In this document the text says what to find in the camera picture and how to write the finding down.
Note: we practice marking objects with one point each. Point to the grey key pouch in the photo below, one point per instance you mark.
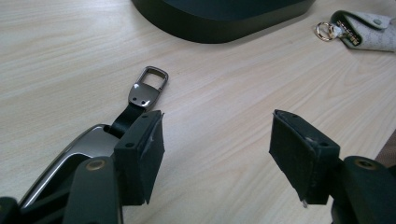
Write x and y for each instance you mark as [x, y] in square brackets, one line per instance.
[370, 34]

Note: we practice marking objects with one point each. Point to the black key rack with tray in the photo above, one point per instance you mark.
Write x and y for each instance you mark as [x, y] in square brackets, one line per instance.
[218, 21]

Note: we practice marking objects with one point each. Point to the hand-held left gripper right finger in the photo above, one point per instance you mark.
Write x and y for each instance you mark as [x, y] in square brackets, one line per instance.
[299, 155]

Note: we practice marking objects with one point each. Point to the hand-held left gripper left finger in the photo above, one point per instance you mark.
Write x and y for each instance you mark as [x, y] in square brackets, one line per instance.
[140, 161]

